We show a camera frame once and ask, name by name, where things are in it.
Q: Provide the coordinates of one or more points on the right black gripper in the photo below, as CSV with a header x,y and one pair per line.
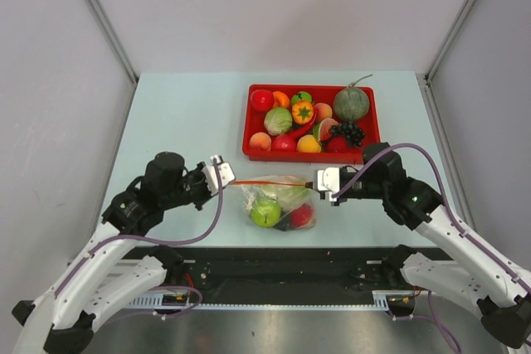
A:
x,y
342,199

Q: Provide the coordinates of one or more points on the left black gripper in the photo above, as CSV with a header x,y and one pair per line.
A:
x,y
198,172

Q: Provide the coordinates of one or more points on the white cauliflower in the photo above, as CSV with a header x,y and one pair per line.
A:
x,y
288,197

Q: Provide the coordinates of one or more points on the clear zip top bag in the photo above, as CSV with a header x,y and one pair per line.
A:
x,y
247,191

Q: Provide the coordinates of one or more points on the dark purple fruit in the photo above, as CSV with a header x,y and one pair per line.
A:
x,y
284,223

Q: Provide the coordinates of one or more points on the green apple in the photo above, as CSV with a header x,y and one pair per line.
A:
x,y
265,212

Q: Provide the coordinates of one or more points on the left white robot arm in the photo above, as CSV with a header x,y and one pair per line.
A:
x,y
120,262

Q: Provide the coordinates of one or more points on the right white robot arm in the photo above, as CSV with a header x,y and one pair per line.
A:
x,y
485,282

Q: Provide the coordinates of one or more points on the red apple bottom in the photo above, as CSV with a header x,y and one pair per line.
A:
x,y
284,143

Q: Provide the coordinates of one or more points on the red apple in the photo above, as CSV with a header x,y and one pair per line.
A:
x,y
262,100
284,143

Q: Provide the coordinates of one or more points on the red chili pepper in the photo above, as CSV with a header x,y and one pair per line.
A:
x,y
304,129

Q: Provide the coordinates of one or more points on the watermelon slice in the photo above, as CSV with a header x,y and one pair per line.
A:
x,y
324,130

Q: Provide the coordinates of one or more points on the black grape bunch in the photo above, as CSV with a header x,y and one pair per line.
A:
x,y
351,132

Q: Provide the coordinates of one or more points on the green cabbage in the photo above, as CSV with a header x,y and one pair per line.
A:
x,y
278,121

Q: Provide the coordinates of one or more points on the orange bell pepper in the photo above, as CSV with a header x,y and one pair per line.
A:
x,y
302,112

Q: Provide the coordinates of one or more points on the pink peach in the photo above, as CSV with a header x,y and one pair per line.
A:
x,y
323,111

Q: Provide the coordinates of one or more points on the red plastic tray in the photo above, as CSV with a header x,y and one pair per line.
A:
x,y
335,150

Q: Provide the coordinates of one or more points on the green bell pepper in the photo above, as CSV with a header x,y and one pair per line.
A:
x,y
300,97

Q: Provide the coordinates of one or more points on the orange fruit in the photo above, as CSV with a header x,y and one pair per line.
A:
x,y
281,100

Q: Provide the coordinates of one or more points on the green melon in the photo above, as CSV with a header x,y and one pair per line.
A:
x,y
352,103

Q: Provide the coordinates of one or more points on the red apple top left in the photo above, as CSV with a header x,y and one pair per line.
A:
x,y
262,100

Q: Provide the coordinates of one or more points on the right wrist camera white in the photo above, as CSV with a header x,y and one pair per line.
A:
x,y
327,184

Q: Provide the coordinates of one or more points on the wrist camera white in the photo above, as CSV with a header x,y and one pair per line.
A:
x,y
327,184
218,174

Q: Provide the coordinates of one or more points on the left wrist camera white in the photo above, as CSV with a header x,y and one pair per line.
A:
x,y
218,174

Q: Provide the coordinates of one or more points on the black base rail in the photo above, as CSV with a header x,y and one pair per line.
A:
x,y
286,276

